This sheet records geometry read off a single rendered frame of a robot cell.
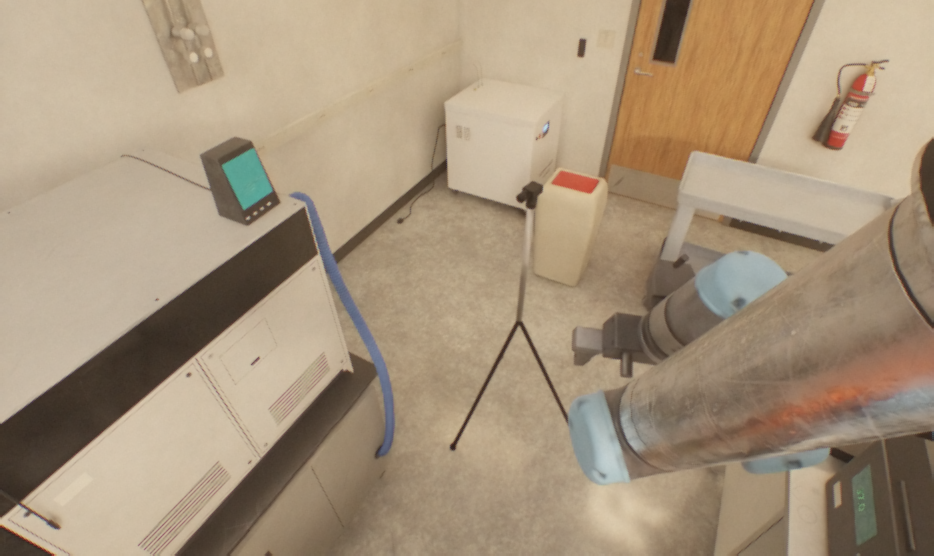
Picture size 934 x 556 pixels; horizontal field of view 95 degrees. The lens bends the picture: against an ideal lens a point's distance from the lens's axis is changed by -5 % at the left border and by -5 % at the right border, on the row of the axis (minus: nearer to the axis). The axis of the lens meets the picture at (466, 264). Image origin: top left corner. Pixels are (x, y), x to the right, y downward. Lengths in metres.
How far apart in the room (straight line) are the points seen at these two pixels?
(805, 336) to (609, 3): 3.42
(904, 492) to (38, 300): 1.75
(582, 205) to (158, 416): 2.17
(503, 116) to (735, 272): 2.89
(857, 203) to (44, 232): 3.29
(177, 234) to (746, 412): 1.15
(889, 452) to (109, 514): 1.64
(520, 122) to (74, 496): 2.88
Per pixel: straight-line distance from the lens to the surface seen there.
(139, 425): 1.16
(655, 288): 0.60
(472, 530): 2.17
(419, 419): 2.39
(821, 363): 0.21
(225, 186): 1.14
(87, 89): 2.15
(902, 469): 1.31
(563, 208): 2.68
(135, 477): 1.24
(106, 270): 1.21
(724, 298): 0.46
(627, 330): 0.60
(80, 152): 2.17
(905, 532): 1.24
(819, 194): 3.01
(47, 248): 1.38
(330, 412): 1.60
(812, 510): 1.49
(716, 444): 0.30
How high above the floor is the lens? 2.06
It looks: 41 degrees down
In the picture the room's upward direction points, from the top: straight up
